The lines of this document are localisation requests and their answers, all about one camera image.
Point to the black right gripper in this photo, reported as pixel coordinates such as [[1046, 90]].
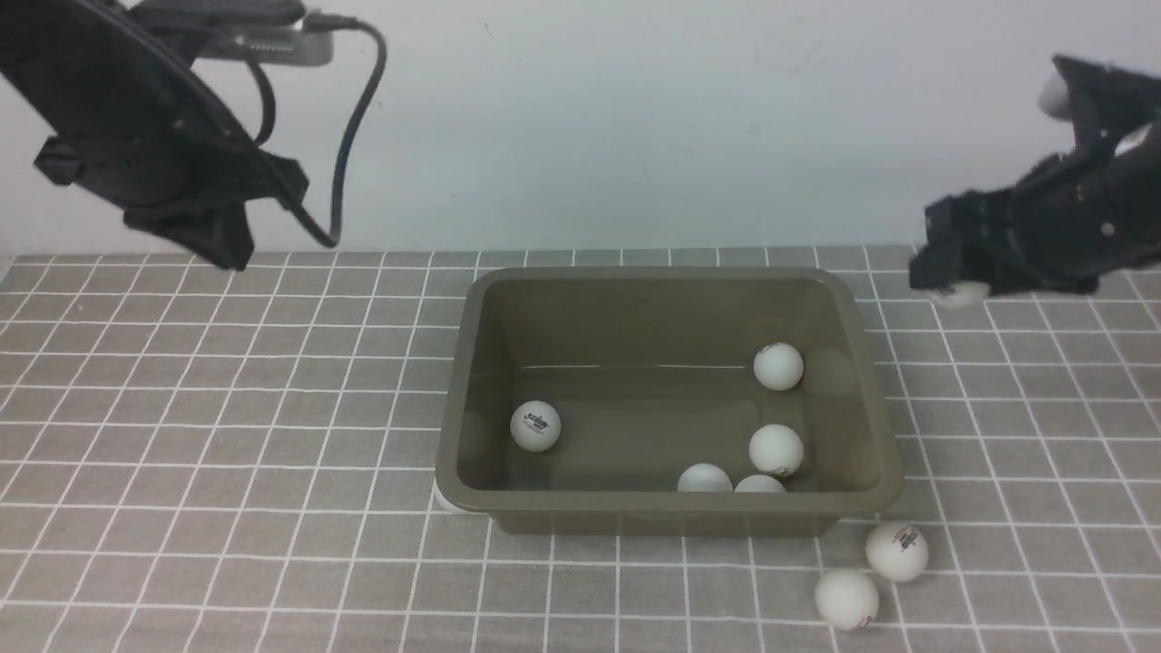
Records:
[[1043, 234]]

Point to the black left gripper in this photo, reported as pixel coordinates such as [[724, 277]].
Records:
[[180, 167]]

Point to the white ball with logo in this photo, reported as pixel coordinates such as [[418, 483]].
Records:
[[760, 483], [535, 426]]

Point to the olive green plastic bin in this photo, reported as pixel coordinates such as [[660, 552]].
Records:
[[650, 369]]

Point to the plain white ping-pong ball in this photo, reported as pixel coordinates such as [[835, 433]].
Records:
[[704, 477]]

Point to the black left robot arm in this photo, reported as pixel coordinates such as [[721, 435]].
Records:
[[90, 46]]

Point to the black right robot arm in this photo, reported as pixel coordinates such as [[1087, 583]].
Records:
[[1130, 185]]

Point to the grey checkered tablecloth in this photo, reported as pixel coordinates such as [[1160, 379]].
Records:
[[201, 461]]

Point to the white ball frontmost right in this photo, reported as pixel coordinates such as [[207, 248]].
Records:
[[847, 599]]

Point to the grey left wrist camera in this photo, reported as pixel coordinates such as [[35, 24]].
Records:
[[257, 31]]

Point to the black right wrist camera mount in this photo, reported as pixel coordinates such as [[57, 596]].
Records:
[[1110, 110]]

